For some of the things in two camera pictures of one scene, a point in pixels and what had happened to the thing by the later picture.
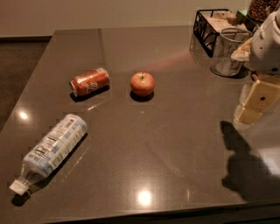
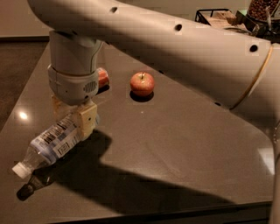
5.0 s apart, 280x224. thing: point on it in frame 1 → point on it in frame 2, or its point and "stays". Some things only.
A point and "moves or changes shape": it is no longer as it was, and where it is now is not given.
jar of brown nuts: (258, 10) stays
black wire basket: (208, 24) stays
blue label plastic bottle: (48, 150) moves or changes shape
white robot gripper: (267, 51) → (73, 87)
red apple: (142, 84) stays
